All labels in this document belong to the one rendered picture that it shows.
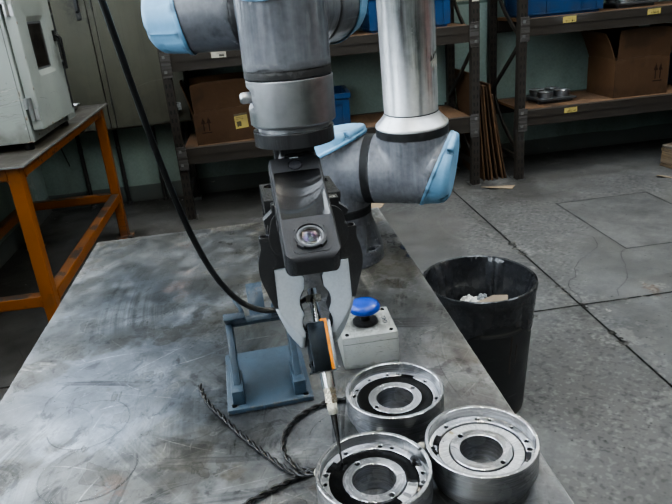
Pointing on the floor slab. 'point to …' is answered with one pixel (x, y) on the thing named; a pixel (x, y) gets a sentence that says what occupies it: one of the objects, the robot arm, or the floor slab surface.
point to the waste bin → (491, 314)
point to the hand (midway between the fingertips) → (318, 335)
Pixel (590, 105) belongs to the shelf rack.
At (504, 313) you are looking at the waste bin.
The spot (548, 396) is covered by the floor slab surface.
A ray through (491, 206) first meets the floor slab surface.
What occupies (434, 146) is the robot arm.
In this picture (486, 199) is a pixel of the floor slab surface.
